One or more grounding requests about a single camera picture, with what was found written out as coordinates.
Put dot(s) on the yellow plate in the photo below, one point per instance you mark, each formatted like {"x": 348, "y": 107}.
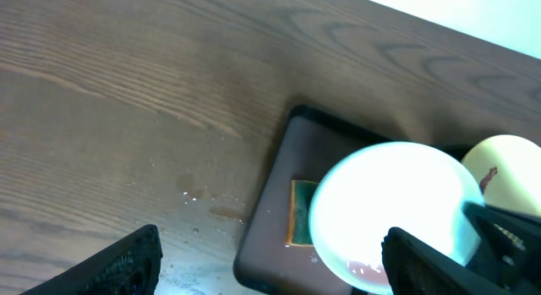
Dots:
{"x": 507, "y": 169}

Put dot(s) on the rectangular brown tray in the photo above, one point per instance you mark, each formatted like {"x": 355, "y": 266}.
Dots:
{"x": 312, "y": 142}

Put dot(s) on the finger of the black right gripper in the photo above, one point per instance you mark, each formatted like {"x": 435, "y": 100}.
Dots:
{"x": 508, "y": 254}

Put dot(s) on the round black tray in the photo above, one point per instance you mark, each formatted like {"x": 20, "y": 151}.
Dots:
{"x": 457, "y": 151}

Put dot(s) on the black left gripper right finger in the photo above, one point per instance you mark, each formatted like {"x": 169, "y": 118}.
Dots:
{"x": 414, "y": 268}

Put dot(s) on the pale green plate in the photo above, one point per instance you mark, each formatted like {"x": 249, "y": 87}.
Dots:
{"x": 412, "y": 186}

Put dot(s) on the green orange sponge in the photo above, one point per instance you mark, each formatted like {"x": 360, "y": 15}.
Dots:
{"x": 302, "y": 192}

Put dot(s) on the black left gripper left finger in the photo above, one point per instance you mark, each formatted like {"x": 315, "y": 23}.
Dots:
{"x": 131, "y": 265}

